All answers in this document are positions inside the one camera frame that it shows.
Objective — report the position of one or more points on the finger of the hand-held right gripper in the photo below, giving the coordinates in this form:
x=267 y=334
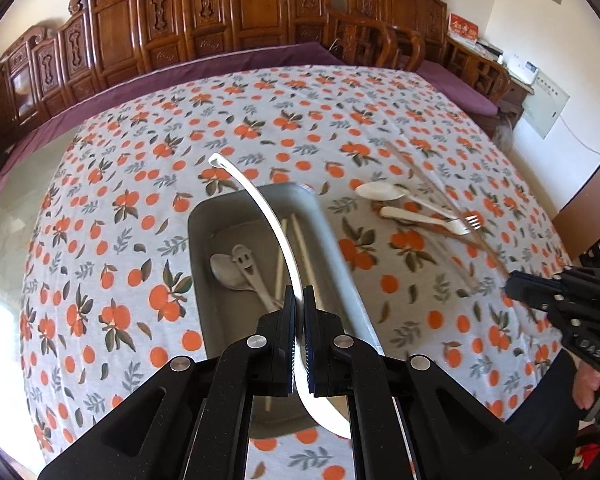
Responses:
x=535 y=278
x=530 y=295

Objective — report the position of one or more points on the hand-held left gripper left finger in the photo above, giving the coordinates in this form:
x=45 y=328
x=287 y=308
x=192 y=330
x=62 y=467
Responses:
x=280 y=355

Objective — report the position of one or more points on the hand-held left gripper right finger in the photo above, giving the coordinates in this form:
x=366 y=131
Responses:
x=325 y=360

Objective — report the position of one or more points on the rectangular metal tray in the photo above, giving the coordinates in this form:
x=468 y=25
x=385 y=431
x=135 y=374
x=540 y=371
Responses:
x=230 y=320

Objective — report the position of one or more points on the light wooden chopstick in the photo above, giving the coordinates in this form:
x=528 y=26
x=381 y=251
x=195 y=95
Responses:
x=280 y=275

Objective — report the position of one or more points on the metal spoon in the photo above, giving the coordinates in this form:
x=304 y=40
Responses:
x=225 y=270

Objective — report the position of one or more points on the beige smiley face spoon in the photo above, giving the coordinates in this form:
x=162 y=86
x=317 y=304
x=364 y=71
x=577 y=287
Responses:
x=242 y=260

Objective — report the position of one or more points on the person's right hand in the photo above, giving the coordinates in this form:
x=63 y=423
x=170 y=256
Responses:
x=585 y=385

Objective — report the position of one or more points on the metal fork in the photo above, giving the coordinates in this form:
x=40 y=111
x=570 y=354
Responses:
x=472 y=221

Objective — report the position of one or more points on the person's dark clothing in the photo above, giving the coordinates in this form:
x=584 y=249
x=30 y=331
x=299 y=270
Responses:
x=545 y=410

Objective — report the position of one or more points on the white plastic fork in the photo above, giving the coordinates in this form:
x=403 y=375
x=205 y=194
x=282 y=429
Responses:
x=410 y=216

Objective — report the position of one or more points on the white leaning panel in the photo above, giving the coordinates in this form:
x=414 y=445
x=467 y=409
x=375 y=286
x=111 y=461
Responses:
x=545 y=107

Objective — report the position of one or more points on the short white spoon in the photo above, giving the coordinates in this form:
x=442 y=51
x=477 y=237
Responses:
x=380 y=191

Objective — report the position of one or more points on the wooden side table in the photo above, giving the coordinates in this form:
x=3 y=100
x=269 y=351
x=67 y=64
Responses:
x=515 y=97

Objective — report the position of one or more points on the white electronic device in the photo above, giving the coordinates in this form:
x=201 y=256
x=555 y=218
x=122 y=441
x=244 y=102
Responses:
x=525 y=70

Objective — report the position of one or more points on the orange fruit print tablecloth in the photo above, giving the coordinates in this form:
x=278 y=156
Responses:
x=130 y=210

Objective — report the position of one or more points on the silver tissue box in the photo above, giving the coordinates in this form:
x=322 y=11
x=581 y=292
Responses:
x=489 y=49

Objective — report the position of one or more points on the red gift box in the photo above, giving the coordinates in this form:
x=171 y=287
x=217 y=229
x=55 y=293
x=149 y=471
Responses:
x=462 y=29

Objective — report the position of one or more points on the long purple sofa cushion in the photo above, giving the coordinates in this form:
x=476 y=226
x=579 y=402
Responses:
x=130 y=75

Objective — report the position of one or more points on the carved wooden sofa bench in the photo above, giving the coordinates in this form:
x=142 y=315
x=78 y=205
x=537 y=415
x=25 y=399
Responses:
x=110 y=25

